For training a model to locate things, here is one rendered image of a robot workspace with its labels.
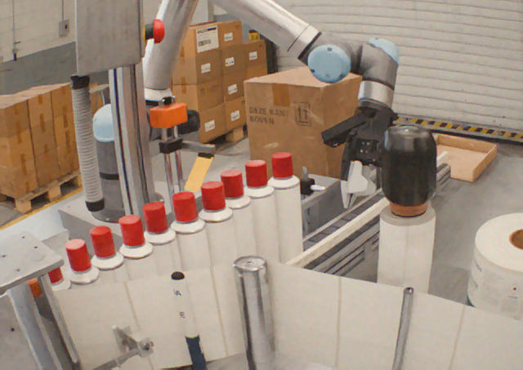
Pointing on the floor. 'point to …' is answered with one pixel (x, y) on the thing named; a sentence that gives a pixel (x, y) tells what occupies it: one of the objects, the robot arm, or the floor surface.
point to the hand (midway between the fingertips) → (345, 201)
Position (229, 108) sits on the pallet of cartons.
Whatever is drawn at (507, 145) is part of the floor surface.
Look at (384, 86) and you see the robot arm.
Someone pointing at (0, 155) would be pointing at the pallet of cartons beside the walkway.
